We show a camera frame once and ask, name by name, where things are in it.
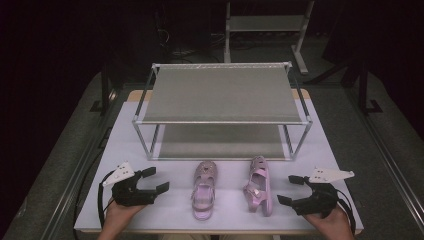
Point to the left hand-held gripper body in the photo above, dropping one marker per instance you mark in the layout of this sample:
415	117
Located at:
128	196

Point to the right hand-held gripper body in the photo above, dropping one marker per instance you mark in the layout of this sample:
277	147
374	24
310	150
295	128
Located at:
320	201

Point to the pink sandal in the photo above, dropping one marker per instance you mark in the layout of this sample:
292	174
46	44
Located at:
204	193
258	190

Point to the grey two-tier shoe rack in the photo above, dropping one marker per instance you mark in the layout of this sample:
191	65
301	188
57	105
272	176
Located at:
221	95

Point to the person's left hand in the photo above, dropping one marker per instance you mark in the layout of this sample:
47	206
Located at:
118	218

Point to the person's right hand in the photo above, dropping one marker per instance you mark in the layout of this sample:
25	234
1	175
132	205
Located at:
333	226

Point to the black stand leg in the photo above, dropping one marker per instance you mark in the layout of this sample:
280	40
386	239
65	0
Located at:
105	90
365	93

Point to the white metal stand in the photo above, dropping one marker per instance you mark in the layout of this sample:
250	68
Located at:
266	23

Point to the metal floor rail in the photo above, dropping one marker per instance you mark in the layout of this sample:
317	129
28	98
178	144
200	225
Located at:
390	160
78	180

